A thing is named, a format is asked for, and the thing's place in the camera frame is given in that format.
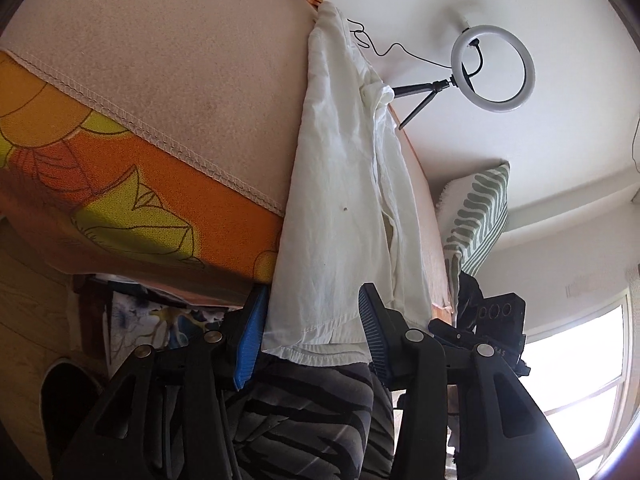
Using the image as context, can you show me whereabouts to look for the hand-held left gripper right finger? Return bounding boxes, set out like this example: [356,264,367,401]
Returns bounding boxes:
[358,282,581,480]

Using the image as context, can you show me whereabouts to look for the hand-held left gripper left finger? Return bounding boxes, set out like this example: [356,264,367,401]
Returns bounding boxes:
[55,285,271,480]

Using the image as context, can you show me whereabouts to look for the white long-sleeved shirt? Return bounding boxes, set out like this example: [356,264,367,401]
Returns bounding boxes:
[262,1,433,367]

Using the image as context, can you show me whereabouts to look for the window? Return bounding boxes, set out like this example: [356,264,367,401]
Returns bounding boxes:
[520,280,636,471]

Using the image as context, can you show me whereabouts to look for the person's legs in zebra pants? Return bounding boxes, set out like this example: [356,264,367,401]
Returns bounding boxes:
[220,355,396,480]

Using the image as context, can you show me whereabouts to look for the white floral fabric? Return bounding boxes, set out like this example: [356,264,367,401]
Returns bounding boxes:
[102,287,236,361]

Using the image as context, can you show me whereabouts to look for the green striped pillow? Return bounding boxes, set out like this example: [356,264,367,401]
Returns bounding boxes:
[436,161,512,311]

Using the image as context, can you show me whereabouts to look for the black shoe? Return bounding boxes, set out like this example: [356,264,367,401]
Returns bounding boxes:
[39,357,103,461]

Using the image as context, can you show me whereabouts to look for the small black tripod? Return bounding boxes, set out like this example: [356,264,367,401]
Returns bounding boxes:
[392,77,453,131]

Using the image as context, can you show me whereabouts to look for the white ring light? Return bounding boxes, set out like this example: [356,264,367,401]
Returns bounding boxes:
[451,25,536,112]

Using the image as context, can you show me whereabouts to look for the black ring light cable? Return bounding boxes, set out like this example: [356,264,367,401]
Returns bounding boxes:
[347,19,483,78]

